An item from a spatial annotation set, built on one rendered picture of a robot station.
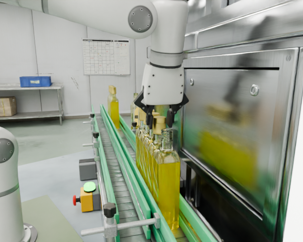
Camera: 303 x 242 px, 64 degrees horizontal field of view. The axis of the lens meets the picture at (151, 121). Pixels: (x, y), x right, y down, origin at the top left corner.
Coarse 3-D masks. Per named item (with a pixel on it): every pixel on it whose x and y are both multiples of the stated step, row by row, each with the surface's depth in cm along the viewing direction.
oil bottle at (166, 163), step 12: (156, 156) 59; (168, 156) 57; (156, 168) 59; (168, 168) 58; (156, 180) 60; (168, 180) 58; (156, 192) 61; (168, 192) 59; (168, 204) 60; (168, 216) 61
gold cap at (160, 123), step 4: (156, 116) 64; (160, 116) 64; (156, 120) 62; (160, 120) 62; (164, 120) 63; (156, 124) 63; (160, 124) 62; (164, 124) 63; (156, 128) 63; (160, 128) 63; (164, 128) 63; (156, 132) 63; (160, 132) 63
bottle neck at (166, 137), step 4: (164, 132) 57; (168, 132) 57; (172, 132) 58; (164, 136) 58; (168, 136) 58; (172, 136) 59; (164, 140) 58; (168, 140) 58; (172, 140) 59; (164, 144) 58; (168, 144) 58; (172, 144) 59; (164, 148) 58; (168, 148) 58; (172, 148) 59
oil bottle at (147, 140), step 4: (148, 136) 71; (144, 140) 71; (148, 140) 69; (152, 140) 68; (144, 144) 70; (148, 144) 68; (144, 148) 70; (144, 152) 71; (144, 156) 71; (144, 160) 71; (144, 164) 72; (144, 168) 72; (144, 172) 72; (144, 176) 73; (144, 180) 73
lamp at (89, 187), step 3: (87, 183) 92; (90, 183) 92; (93, 183) 93; (84, 186) 92; (87, 186) 91; (90, 186) 91; (93, 186) 92; (84, 189) 92; (87, 189) 91; (90, 189) 91; (93, 189) 92; (87, 192) 91; (90, 192) 91
